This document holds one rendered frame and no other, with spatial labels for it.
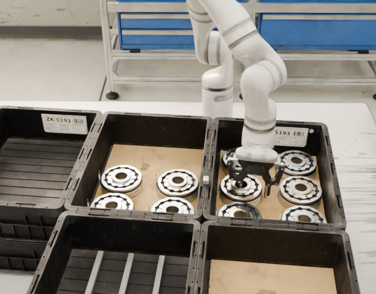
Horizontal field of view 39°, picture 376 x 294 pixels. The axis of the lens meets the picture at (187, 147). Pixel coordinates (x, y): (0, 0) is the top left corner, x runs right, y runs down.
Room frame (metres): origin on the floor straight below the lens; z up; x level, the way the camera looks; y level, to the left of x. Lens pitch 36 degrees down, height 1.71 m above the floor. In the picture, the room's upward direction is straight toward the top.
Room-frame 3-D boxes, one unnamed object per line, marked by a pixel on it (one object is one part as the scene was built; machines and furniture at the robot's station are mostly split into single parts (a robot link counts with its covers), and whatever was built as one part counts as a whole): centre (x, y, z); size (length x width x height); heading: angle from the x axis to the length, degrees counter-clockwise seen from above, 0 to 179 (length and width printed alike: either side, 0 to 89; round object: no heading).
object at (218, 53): (1.38, -0.09, 1.01); 0.09 x 0.09 x 0.17; 79
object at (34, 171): (1.07, 0.40, 0.87); 0.40 x 0.30 x 0.11; 174
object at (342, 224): (1.01, -0.20, 0.92); 0.40 x 0.30 x 0.02; 174
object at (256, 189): (1.01, -0.13, 0.86); 0.10 x 0.10 x 0.01
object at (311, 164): (1.11, -0.28, 0.86); 0.10 x 0.10 x 0.01
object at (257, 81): (1.00, -0.16, 1.12); 0.09 x 0.07 x 0.15; 138
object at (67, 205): (1.04, 0.10, 0.92); 0.40 x 0.30 x 0.02; 174
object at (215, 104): (1.38, -0.09, 0.85); 0.09 x 0.09 x 0.17; 81
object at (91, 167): (1.04, 0.10, 0.87); 0.40 x 0.30 x 0.11; 174
